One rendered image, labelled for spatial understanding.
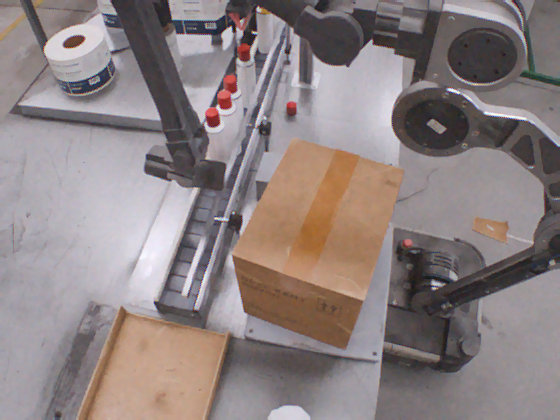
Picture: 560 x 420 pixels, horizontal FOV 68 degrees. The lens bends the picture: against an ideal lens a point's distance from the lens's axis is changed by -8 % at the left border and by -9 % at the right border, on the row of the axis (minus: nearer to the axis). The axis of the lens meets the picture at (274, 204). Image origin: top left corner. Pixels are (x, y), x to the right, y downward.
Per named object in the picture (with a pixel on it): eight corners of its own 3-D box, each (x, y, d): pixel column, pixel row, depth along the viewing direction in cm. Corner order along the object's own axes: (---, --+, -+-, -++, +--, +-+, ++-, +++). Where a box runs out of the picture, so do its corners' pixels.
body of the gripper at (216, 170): (186, 157, 106) (174, 156, 98) (227, 162, 104) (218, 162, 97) (182, 184, 106) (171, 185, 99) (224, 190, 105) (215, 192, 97)
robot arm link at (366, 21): (387, 13, 58) (391, 1, 61) (313, 1, 60) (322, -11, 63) (376, 73, 64) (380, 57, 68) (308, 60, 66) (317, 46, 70)
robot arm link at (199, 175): (194, 191, 92) (201, 164, 91) (164, 182, 93) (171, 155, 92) (204, 190, 99) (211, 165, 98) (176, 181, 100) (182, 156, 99)
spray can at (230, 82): (230, 128, 129) (223, 71, 113) (248, 130, 129) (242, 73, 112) (225, 141, 127) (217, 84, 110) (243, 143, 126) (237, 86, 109)
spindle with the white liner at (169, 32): (164, 67, 147) (145, -13, 123) (188, 69, 146) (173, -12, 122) (154, 84, 142) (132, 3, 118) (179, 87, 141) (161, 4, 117)
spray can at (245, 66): (242, 97, 137) (237, 41, 120) (259, 99, 136) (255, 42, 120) (238, 108, 134) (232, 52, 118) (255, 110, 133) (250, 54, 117)
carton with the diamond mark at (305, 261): (291, 210, 116) (292, 136, 94) (382, 239, 110) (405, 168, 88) (243, 313, 100) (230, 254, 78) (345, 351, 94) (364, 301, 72)
